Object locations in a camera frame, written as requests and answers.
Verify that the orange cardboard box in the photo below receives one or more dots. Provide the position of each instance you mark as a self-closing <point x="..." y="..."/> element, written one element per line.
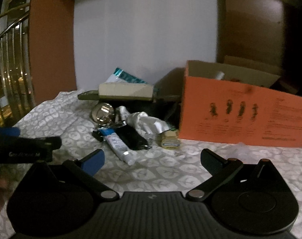
<point x="228" y="129"/>

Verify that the crumpled white plastic wrapper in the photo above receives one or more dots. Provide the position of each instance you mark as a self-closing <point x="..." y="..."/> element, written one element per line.
<point x="143" y="122"/>

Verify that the metal railing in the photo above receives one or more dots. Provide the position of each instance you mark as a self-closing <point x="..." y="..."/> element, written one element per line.
<point x="13" y="54"/>

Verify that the small yellow box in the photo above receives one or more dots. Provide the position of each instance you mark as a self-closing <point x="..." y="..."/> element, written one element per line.
<point x="169" y="139"/>

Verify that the black pouch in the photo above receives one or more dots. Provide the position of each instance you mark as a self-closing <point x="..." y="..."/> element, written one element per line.
<point x="129" y="137"/>

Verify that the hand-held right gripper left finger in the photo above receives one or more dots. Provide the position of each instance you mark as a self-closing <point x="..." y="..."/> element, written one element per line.
<point x="93" y="163"/>

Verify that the teal and white packet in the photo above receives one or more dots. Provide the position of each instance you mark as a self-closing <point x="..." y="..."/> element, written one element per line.
<point x="121" y="76"/>

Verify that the white toothpaste tube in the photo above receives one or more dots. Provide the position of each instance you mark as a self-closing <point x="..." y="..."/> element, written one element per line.
<point x="118" y="145"/>

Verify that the brown wooden headboard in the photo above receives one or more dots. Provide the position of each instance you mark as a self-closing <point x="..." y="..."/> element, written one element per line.
<point x="253" y="25"/>

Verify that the small black and blue gadget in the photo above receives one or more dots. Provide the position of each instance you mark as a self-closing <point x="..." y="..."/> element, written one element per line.
<point x="99" y="134"/>

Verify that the dark green tray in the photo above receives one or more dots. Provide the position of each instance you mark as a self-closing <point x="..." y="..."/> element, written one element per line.
<point x="88" y="95"/>

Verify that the grey patterned blanket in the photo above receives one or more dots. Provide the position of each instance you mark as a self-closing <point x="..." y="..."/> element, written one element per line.
<point x="166" y="169"/>

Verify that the thick book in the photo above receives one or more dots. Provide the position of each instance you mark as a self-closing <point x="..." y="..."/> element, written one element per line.
<point x="126" y="90"/>

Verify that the round shiny metal tin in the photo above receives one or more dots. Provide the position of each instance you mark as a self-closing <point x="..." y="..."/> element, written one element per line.
<point x="103" y="113"/>

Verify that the orange wooden panel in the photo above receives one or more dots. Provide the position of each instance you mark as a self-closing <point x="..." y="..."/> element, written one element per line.
<point x="53" y="42"/>

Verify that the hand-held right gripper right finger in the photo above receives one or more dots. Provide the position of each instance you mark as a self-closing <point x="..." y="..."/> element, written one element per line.
<point x="210" y="161"/>

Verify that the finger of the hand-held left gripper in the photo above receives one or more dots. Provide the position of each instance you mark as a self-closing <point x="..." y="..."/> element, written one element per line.
<point x="6" y="131"/>
<point x="46" y="143"/>

